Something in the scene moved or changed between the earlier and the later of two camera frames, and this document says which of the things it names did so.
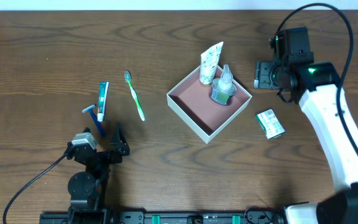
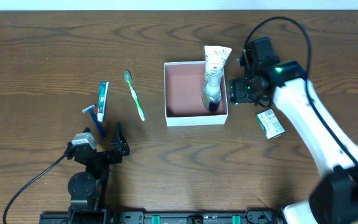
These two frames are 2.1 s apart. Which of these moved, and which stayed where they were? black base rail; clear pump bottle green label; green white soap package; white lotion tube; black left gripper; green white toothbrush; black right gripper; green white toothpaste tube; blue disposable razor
Moved: white lotion tube; black right gripper; clear pump bottle green label
Stayed: black left gripper; blue disposable razor; black base rail; green white toothbrush; green white toothpaste tube; green white soap package
